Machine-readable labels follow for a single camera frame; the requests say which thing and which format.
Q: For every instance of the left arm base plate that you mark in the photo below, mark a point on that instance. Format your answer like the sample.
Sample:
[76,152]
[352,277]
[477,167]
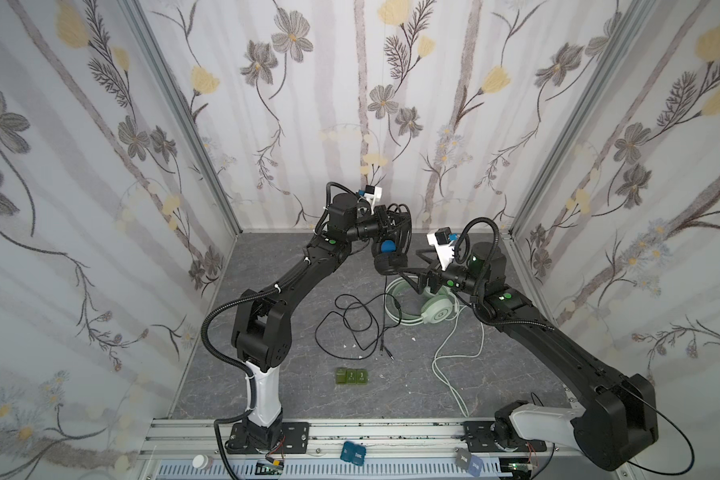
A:
[284,438]

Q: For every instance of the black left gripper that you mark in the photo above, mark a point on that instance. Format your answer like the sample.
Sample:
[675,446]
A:
[388,243]

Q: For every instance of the aluminium frame rail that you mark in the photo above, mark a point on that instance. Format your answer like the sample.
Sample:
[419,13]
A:
[383,438]

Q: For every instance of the black blue headphones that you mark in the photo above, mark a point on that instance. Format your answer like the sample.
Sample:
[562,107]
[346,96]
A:
[391,242]

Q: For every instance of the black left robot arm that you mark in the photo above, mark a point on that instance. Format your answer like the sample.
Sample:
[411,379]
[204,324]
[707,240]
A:
[262,332]

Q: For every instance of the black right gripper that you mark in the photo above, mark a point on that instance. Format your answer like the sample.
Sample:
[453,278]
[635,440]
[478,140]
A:
[435,278]

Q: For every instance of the mint green headphones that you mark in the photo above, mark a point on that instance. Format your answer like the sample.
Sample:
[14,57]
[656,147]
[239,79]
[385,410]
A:
[437,307]

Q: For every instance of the green plastic block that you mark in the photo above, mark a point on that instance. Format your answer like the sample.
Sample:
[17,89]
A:
[351,376]

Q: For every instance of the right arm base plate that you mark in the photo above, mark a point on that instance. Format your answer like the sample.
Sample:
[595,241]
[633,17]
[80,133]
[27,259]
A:
[481,437]

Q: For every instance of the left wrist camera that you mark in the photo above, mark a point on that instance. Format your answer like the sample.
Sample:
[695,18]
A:
[372,195]

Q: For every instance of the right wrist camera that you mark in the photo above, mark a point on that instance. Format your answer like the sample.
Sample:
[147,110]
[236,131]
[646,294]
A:
[443,241]

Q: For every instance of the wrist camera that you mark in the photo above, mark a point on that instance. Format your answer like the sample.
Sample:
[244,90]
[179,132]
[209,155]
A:
[443,241]
[372,195]

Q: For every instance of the grey blue tag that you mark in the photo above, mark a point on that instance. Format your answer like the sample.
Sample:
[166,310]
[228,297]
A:
[468,462]

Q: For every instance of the small circuit board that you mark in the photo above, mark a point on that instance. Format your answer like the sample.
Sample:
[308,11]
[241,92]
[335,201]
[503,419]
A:
[270,467]

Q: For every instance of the blue square tag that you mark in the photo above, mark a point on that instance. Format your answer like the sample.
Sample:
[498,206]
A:
[353,453]

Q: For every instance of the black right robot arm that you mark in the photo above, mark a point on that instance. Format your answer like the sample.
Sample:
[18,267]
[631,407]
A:
[616,417]

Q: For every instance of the white cable duct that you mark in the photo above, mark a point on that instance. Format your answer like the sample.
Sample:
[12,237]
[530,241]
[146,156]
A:
[314,468]

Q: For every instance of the white round cap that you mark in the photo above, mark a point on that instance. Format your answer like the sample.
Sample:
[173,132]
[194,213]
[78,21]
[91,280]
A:
[202,462]

